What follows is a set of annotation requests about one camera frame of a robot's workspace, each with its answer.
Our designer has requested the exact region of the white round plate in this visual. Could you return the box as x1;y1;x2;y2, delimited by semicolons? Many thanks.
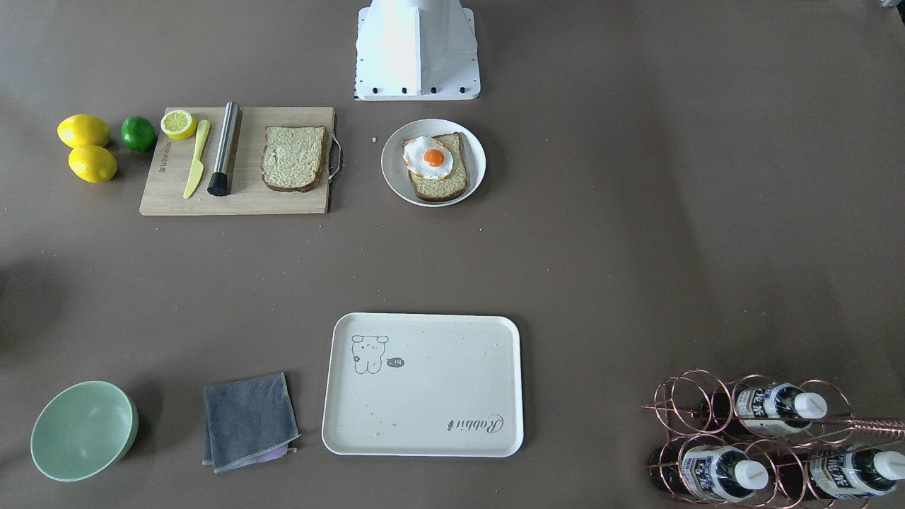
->
380;119;487;207

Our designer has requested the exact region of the bread slice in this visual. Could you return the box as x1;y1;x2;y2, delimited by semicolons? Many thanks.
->
259;126;329;192
408;132;468;202

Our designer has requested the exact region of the cream rabbit tray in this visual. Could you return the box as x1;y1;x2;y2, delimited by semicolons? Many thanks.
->
321;312;524;458

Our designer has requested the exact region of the bread slice under egg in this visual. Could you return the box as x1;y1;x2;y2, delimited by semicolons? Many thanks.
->
408;132;468;202

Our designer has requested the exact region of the fried egg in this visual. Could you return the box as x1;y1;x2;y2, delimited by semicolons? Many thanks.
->
403;136;453;180

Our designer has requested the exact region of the wooden cutting board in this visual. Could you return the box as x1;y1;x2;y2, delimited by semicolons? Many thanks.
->
139;105;336;216

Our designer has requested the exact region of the steel muddler black tip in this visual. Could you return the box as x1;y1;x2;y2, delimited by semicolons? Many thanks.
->
206;101;240;197

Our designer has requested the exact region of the grey folded cloth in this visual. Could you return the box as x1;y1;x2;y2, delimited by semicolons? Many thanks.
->
202;373;300;473

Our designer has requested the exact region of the yellow plastic knife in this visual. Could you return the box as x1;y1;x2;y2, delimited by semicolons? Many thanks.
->
183;119;211;199

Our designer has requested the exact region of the halved lemon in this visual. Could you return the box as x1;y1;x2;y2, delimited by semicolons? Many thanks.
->
160;110;198;141

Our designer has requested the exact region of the green lime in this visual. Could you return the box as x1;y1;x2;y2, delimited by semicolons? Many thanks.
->
120;115;156;153

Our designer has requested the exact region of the lower dark bottle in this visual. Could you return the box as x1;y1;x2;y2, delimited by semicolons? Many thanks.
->
776;445;904;501
647;445;770;503

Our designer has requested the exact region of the upper dark bottle white cap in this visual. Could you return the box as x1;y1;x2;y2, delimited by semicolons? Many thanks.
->
693;382;829;439

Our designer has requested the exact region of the lower yellow lemon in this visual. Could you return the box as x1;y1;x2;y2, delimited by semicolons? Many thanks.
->
68;145;117;183

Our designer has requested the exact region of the yellow lemon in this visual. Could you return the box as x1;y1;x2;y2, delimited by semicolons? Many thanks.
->
56;114;111;148
68;145;117;183

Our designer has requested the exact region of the upper yellow lemon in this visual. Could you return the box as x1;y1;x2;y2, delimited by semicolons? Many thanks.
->
56;114;111;148

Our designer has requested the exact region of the mint green bowl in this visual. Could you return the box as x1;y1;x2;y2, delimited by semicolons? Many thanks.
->
31;380;139;482

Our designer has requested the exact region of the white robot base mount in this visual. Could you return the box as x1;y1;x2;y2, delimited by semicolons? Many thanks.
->
354;1;481;101

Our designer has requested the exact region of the copper wire bottle rack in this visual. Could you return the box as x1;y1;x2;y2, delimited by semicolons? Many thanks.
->
646;368;903;508

